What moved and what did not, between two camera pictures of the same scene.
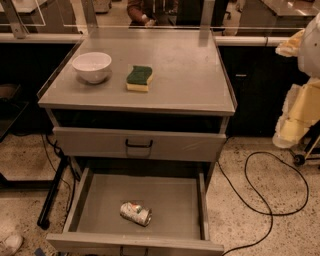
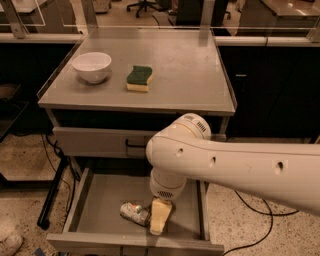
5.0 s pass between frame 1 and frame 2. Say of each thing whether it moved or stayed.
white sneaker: stayed
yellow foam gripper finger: moved
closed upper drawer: stayed
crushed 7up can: stayed
